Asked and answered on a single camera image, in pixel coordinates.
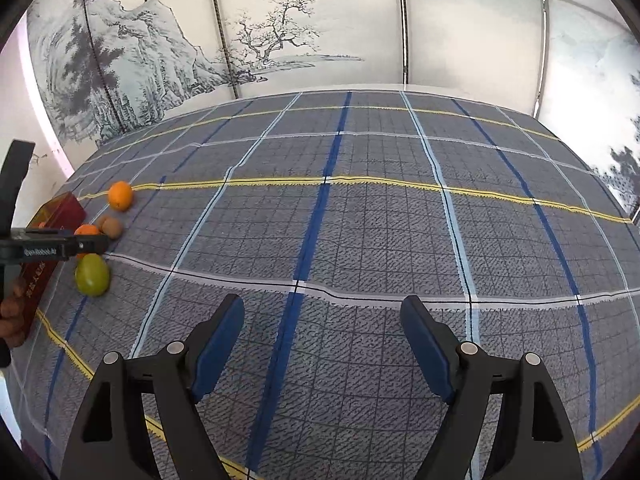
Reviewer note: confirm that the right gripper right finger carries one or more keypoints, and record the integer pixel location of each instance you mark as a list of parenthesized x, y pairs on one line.
[(533, 438)]

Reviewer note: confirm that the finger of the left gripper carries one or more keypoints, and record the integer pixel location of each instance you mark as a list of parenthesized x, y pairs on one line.
[(34, 245)]

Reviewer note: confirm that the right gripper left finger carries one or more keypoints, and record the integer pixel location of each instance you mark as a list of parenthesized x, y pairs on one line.
[(111, 439)]

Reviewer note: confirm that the large orange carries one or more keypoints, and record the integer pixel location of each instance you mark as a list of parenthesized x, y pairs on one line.
[(91, 240)]

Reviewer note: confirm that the green lime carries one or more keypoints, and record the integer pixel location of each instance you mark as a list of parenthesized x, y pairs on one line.
[(92, 275)]

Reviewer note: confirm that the brown kiwi fruit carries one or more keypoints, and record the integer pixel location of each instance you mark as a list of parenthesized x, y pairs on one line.
[(112, 228), (100, 221)]

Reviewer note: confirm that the orange tangerine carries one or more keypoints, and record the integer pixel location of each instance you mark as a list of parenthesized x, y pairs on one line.
[(120, 196)]

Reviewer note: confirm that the person's left hand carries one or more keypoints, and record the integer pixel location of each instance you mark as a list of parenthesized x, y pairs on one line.
[(13, 327)]

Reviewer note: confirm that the red gold tin box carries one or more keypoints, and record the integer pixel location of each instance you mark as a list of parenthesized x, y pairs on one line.
[(61, 213)]

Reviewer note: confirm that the painted landscape folding screen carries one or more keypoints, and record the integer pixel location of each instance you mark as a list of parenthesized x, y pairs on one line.
[(104, 68)]

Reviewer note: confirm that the plaid blue tablecloth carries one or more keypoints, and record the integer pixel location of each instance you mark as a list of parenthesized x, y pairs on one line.
[(322, 211)]

